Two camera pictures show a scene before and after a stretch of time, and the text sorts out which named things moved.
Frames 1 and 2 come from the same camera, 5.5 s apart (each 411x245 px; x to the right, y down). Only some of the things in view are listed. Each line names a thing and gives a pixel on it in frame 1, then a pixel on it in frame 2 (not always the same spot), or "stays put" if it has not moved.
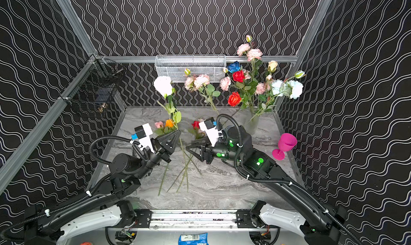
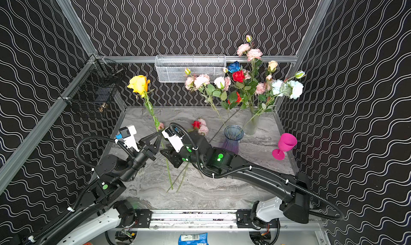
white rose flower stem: [164, 86] → [219, 82]
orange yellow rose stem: [169, 127] → [139, 85]
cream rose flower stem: [272, 66] stays put
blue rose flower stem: [234, 67] stays put
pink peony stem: [200, 83] stays put
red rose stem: [238, 76] stays put
